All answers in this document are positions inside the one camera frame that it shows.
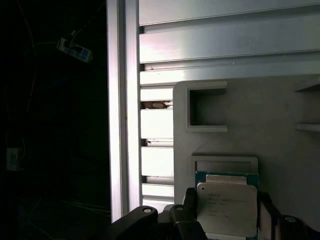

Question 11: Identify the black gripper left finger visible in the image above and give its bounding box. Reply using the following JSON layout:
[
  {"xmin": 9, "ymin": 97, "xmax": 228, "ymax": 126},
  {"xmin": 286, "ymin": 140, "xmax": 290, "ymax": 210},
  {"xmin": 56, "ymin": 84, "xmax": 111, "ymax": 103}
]
[{"xmin": 109, "ymin": 187, "xmax": 206, "ymax": 240}]

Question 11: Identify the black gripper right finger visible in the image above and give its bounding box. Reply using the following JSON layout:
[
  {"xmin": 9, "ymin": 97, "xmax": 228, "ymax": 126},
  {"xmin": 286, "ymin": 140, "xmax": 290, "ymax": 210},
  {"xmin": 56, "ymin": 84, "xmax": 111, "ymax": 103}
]
[{"xmin": 257, "ymin": 191, "xmax": 320, "ymax": 240}]

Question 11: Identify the silver CPU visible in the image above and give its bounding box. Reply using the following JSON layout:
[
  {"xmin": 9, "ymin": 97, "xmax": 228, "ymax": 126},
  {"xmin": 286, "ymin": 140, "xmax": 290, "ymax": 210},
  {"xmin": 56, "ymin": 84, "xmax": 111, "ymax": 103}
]
[{"xmin": 194, "ymin": 171, "xmax": 260, "ymax": 238}]

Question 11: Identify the grey plastic parts rack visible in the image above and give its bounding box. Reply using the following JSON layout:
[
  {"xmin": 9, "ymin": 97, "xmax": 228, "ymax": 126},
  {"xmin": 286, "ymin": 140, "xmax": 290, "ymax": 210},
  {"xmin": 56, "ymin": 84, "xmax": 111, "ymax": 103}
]
[{"xmin": 172, "ymin": 74, "xmax": 320, "ymax": 240}]

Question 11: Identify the small white box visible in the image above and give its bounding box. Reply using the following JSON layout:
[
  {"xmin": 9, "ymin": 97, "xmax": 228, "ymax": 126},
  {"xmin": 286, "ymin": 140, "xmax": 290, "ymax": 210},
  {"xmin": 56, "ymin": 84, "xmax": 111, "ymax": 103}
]
[{"xmin": 5, "ymin": 147, "xmax": 21, "ymax": 171}]

